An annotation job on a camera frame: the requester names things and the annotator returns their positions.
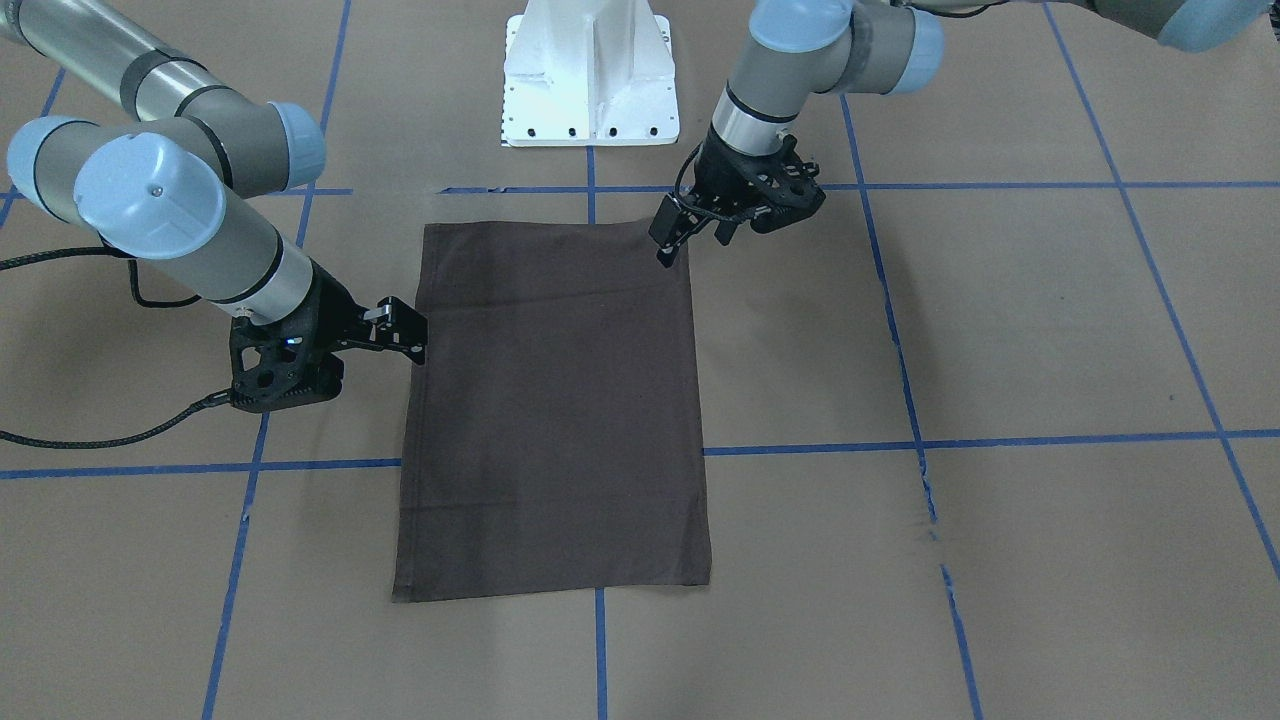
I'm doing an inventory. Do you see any brown t-shirt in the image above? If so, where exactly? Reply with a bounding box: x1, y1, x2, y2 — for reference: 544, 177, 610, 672
392, 220, 712, 603

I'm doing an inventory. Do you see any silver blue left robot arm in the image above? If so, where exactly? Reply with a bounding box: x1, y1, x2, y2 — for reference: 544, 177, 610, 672
649, 1, 991, 266

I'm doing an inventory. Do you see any white pedestal column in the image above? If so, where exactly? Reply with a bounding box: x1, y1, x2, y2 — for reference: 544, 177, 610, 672
500, 1, 681, 149

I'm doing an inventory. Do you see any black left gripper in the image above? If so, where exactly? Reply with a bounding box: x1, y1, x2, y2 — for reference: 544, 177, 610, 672
648, 129, 826, 268

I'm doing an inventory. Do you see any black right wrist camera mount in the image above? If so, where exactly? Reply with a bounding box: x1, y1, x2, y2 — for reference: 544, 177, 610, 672
230, 343, 346, 414

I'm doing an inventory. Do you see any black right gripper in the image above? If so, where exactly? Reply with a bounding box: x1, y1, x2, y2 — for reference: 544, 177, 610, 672
229, 263, 429, 375

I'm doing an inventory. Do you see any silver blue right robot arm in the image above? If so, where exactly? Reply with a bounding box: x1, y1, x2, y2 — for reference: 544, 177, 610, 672
3, 1, 428, 364

